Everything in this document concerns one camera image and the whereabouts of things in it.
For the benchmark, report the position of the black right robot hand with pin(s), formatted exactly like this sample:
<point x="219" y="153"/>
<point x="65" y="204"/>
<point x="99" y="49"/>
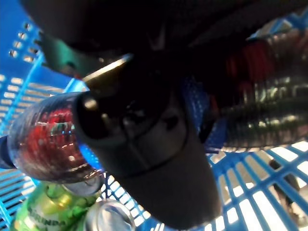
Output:
<point x="149" y="144"/>

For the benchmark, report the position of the blue plastic shopping basket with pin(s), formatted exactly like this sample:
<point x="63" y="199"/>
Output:
<point x="9" y="14"/>

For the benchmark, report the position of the silver can top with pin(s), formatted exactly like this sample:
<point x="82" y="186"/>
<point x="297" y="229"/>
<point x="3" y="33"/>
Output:
<point x="108" y="216"/>

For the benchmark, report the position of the green Mirinda can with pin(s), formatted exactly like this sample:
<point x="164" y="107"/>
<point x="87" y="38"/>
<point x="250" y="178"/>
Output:
<point x="48" y="216"/>

